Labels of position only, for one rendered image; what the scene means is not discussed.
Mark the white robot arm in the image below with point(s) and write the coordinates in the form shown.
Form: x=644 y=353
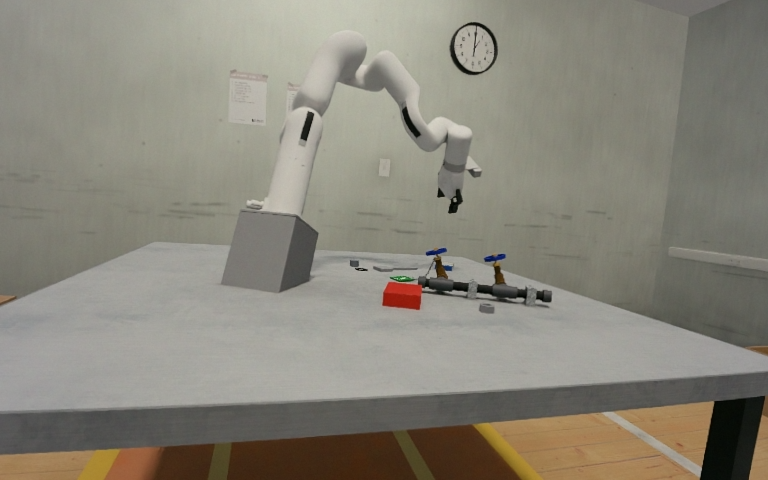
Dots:
x=339 y=59

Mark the red block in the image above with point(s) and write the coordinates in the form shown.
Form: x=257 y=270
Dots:
x=402 y=295

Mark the green tag with silver chain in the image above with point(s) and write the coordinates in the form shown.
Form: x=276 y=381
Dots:
x=404 y=278

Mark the grey pipe assembly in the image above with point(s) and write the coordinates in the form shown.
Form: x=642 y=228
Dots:
x=498 y=289

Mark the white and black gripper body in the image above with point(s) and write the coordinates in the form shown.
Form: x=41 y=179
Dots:
x=449 y=181

